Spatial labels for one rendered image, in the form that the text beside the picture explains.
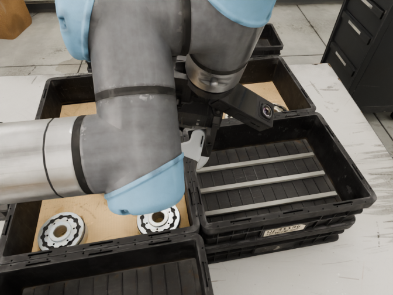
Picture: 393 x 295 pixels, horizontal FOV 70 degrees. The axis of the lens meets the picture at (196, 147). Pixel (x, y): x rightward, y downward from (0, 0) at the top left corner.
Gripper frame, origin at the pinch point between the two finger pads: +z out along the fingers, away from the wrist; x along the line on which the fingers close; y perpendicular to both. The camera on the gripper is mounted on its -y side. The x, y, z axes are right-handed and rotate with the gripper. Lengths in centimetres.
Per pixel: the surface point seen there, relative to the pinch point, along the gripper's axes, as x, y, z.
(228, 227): 16.5, -7.8, 8.0
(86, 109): -19, 38, 38
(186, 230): 18.3, 0.8, 8.4
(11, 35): -164, 190, 198
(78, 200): 13.1, 28.5, 25.5
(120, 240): 21.8, 13.5, 9.3
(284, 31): -214, -89, 175
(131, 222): 17.1, 13.5, 21.6
